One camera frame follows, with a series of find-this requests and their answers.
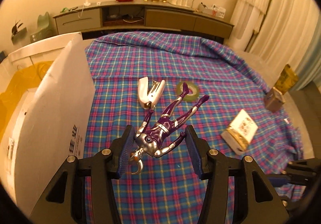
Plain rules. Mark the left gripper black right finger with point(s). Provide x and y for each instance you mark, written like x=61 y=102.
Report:
x=256 y=200

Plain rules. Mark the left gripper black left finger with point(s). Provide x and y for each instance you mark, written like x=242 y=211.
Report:
x=63 y=200

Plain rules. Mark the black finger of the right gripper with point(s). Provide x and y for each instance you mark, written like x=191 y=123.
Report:
x=300 y=172

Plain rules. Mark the white tissue pack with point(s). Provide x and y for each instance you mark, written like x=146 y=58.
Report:
x=240 y=132

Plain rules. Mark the purple silver action figure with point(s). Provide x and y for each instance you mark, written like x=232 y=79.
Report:
x=150 y=141

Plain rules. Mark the white stapler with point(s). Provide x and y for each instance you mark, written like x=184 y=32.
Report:
x=148 y=98

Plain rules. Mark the brown tin box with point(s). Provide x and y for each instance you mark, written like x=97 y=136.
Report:
x=274 y=99

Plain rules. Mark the white foam storage box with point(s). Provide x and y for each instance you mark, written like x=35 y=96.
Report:
x=46 y=97

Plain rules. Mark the white curtain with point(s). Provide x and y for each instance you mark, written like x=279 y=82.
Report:
x=280 y=32

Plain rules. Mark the green plastic chair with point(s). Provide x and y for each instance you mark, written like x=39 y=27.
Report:
x=45 y=28

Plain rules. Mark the long grey TV cabinet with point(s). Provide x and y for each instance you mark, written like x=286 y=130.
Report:
x=141 y=15

